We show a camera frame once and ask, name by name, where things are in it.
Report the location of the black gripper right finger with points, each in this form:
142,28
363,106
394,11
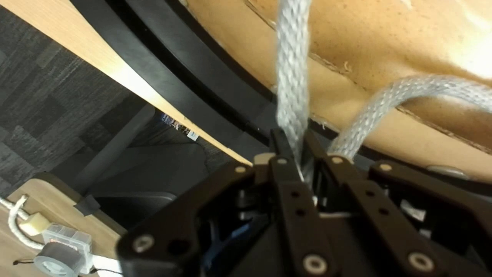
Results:
379,215

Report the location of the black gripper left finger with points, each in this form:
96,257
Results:
300,231

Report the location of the black curved skate track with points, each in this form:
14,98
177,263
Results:
194,77

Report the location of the clear plastic box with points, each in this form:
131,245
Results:
71,237

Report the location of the beige plug block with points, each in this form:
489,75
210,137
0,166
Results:
37,223

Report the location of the grey duct tape roll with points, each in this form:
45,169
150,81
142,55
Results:
56,261

